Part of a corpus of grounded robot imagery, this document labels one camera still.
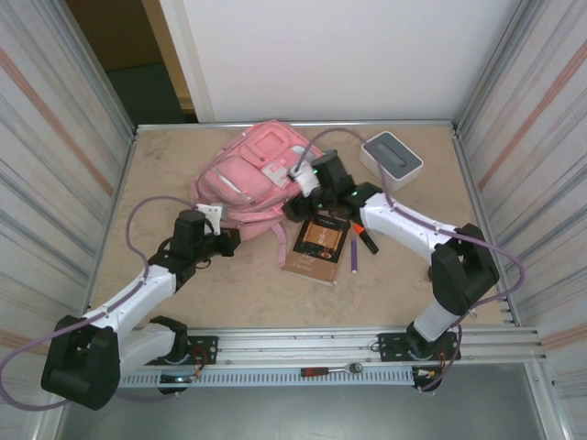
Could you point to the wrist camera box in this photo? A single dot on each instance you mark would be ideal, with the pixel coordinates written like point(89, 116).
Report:
point(213, 215)
point(307, 181)

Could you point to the brown wooden door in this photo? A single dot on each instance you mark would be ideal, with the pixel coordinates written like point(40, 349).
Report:
point(114, 32)

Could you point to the wide aluminium mounting rail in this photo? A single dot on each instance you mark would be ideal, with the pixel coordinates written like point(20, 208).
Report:
point(298, 341)

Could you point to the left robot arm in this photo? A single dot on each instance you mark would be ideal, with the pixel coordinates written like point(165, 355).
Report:
point(78, 362)

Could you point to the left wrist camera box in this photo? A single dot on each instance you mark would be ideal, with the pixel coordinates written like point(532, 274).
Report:
point(213, 215)

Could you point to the purple pen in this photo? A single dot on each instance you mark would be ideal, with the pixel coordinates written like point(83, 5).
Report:
point(354, 256)

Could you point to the white grey tissue box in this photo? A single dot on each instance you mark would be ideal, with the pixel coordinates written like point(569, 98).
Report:
point(394, 158)

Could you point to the small circuit board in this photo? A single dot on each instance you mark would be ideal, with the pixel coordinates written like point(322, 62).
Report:
point(426, 373)
point(176, 379)

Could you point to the orange black highlighter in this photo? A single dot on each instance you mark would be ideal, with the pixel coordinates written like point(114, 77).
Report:
point(369, 243)

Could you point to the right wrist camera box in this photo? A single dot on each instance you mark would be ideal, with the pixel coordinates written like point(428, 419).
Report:
point(307, 181)

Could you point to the aluminium side rail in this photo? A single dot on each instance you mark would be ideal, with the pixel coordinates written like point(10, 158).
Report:
point(129, 151)
point(462, 156)

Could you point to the brown black book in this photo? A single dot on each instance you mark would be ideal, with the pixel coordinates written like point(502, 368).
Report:
point(316, 261)

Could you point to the pink backpack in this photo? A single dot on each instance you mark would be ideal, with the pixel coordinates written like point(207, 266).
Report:
point(234, 183)

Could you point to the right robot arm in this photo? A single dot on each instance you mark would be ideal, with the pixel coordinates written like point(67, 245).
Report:
point(463, 270)

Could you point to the dark brown leather pouch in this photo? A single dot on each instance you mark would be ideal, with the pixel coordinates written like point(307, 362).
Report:
point(431, 275)

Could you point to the thin aluminium table rail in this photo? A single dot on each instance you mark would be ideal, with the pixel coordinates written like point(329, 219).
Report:
point(367, 124)

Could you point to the white door frame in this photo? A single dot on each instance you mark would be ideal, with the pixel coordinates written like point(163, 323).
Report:
point(183, 55)

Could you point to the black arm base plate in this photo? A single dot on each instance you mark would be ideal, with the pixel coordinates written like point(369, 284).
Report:
point(387, 348)
point(206, 348)

